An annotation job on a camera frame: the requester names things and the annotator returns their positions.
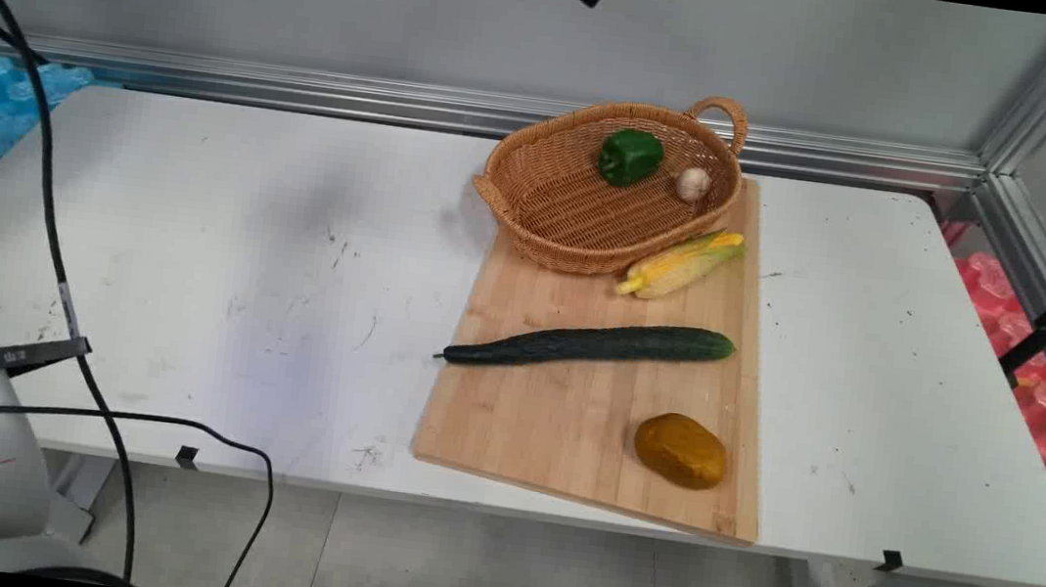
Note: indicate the bamboo cutting board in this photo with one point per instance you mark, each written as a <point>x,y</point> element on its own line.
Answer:
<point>568,417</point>

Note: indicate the green bell pepper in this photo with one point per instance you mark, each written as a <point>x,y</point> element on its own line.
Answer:
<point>630,156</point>

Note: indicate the yellow corn cob with husk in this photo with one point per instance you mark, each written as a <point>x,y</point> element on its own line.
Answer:
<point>679,267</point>

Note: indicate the dark green cucumber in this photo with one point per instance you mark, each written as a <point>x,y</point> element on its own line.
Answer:
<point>596,343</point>

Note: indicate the black table edge clip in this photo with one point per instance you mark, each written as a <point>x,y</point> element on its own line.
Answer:
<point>890,561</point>
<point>186,457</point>

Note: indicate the yellow-brown potato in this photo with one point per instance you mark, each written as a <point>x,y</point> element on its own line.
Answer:
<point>680,451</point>

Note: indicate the white garlic bulb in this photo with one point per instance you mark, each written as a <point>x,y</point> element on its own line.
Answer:
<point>692,185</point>

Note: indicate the long aluminium frame rail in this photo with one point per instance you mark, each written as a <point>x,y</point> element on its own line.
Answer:
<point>310,90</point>

